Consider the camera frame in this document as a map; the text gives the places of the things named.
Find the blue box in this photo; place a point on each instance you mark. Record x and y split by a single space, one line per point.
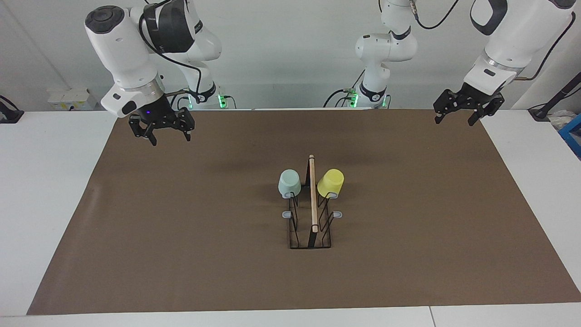
573 136

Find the pale green cup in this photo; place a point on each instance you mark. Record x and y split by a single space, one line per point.
289 184

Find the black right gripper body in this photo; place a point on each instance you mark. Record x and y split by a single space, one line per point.
159 114

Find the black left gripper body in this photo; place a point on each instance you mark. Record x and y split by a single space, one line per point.
474 97

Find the crumpled clear plastic bag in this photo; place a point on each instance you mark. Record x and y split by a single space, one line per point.
560 120

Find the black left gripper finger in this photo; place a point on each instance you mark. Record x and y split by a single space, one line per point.
490 108
447 101

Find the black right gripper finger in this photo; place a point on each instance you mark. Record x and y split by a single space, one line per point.
143 131
187 120

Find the brown table mat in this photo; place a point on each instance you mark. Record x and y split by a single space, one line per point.
204 263

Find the yellow cup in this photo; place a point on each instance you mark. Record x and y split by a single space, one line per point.
330 182

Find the black table clamp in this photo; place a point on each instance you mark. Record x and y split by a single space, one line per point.
9 113

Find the white power strip box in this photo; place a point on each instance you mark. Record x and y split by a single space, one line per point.
68 99

